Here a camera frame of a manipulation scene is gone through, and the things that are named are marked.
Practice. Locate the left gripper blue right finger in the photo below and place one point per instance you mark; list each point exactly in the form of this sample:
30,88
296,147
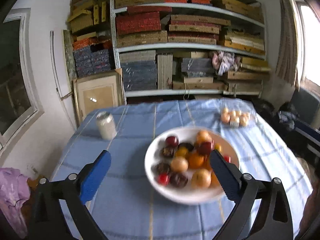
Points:
227,174

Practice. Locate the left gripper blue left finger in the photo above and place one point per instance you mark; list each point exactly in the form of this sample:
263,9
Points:
92,175

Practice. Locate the orange tangerine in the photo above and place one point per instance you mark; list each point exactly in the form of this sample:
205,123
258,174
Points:
195,161

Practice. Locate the dark brown tomato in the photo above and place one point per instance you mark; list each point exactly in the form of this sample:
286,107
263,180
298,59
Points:
167,152

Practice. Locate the white round plate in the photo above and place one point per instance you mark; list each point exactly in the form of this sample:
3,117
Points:
177,164

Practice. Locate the white beverage can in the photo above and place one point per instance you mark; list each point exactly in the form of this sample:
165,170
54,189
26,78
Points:
106,125

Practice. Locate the clear plastic fruit box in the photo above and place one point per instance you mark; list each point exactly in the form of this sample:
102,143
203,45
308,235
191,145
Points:
237,117

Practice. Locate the small red cherry tomato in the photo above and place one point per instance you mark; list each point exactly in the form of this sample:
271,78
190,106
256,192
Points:
163,179

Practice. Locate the dark red plum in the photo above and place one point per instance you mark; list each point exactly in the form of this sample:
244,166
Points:
172,141

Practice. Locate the purple plastic bag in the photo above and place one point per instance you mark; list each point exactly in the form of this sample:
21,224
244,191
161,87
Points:
14,193

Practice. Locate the dark chair with clothes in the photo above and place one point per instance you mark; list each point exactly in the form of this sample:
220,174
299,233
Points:
295,118

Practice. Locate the beige framed panel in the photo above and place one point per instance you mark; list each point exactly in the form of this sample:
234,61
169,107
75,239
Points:
102,90

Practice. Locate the pink white cloth bundle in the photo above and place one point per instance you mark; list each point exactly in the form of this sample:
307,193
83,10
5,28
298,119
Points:
225,61

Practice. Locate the metal storage shelf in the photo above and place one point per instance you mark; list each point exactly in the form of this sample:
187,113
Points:
164,46

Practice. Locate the window with white frame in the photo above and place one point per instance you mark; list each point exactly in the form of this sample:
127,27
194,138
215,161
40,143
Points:
20,102

